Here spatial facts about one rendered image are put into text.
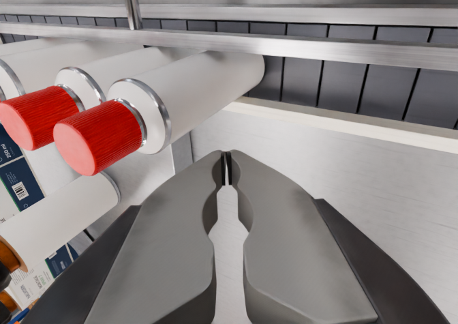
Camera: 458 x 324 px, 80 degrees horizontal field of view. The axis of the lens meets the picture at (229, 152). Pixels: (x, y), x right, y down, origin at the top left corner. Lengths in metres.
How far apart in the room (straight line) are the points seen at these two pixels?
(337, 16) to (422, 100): 0.10
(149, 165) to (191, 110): 0.31
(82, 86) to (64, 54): 0.12
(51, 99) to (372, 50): 0.20
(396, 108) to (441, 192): 0.14
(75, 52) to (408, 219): 0.42
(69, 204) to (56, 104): 0.37
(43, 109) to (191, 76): 0.09
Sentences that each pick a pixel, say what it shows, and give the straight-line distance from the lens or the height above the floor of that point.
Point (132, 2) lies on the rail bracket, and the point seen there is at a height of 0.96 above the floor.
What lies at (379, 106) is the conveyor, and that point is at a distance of 0.29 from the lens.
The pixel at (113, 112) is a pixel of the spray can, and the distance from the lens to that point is 0.17.
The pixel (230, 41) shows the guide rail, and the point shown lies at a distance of 0.22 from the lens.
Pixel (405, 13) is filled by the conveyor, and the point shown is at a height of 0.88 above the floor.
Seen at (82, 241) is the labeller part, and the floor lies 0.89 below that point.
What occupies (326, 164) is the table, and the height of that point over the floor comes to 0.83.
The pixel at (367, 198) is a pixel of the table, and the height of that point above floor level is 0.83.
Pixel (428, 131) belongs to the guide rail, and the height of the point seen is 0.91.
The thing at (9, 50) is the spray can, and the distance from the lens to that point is 0.38.
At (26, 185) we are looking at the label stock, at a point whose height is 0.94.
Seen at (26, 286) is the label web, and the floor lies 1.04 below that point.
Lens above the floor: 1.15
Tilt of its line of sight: 48 degrees down
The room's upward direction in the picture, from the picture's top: 134 degrees counter-clockwise
